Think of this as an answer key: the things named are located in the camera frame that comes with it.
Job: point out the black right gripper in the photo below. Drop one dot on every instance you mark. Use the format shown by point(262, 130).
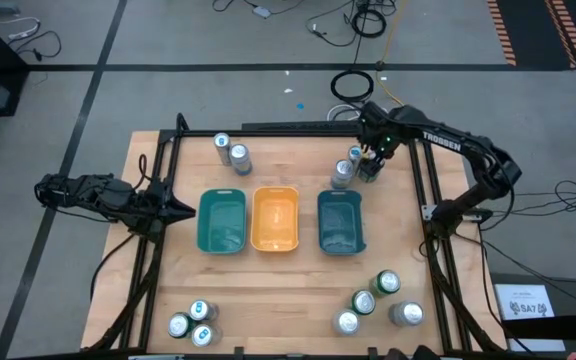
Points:
point(378, 130)

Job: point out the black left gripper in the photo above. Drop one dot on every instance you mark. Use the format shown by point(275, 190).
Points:
point(150, 210)

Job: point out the slim silver blue can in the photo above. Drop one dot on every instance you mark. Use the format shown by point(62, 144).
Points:
point(203, 335)
point(354, 152)
point(202, 310)
point(222, 142)

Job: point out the white Spindrift can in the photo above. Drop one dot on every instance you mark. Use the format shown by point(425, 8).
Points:
point(240, 156)
point(346, 322)
point(342, 172)
point(406, 314)

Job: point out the teal plastic bin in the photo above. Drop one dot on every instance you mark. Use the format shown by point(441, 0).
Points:
point(222, 225)

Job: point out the dark blue plastic bin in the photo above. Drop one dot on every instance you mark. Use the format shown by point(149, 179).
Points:
point(340, 225)

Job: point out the yellow plastic bin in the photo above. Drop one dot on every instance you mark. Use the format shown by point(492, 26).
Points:
point(274, 220)

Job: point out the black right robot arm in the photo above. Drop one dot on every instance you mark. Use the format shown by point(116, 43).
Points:
point(468, 145)

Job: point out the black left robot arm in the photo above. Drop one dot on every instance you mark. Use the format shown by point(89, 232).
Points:
point(83, 192)

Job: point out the black flat bar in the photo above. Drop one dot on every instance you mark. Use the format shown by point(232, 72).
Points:
point(298, 126)

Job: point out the grey power adapter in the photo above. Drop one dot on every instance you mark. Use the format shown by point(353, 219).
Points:
point(262, 12)

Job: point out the white paper sign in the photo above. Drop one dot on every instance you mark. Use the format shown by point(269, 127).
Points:
point(523, 300)

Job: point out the black mat with orange stripes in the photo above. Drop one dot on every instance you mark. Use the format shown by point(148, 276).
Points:
point(533, 30)

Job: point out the dark grey floor stand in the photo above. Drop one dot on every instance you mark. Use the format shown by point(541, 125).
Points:
point(568, 295)

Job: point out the black aluminium table frame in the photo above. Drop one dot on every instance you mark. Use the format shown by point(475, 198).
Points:
point(293, 134)

